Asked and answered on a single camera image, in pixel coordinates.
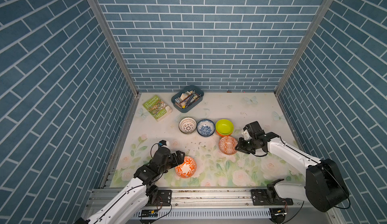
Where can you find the large blue floral bowl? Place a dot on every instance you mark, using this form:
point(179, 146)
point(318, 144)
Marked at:
point(206, 128)

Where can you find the aluminium mounting rail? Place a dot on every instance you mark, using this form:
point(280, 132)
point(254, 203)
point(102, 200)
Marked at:
point(213, 197)

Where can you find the orange plastic bowl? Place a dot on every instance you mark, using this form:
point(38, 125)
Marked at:
point(222, 135)

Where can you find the teal plastic bin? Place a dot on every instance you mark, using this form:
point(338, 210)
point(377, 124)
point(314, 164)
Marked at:
point(187, 98)

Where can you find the red geometric patterned bowl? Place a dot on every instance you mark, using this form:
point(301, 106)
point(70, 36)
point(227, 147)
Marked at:
point(227, 145)

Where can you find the lime green plastic bowl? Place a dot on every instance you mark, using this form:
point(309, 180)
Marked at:
point(224, 126)

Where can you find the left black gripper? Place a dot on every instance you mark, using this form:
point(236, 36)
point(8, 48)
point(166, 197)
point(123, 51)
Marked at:
point(180, 160)

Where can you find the maroon patterned white bowl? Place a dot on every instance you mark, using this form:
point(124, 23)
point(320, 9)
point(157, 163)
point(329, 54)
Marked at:
point(187, 125)

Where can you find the circuit board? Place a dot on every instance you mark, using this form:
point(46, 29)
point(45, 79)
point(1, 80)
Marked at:
point(149, 213)
point(277, 215)

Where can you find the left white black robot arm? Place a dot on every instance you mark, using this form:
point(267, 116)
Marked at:
point(140, 191)

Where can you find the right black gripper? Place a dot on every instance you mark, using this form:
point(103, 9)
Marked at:
point(240, 147)

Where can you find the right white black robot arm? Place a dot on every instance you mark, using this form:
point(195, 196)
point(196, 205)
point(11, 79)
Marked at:
point(324, 187)

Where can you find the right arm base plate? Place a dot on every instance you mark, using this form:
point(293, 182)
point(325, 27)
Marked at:
point(268, 197)

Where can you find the left circuit board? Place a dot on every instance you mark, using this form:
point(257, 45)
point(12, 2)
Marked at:
point(149, 213)

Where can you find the green paperback book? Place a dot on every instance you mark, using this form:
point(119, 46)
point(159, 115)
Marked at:
point(157, 108)

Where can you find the orange floral bowl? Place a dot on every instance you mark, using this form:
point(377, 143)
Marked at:
point(187, 169)

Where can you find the right circuit board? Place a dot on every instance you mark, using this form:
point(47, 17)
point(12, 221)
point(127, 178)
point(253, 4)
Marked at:
point(277, 215)

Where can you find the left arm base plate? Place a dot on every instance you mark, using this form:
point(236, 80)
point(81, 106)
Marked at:
point(160, 198)

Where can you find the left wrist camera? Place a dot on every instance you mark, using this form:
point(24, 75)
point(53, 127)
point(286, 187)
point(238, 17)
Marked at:
point(163, 143)

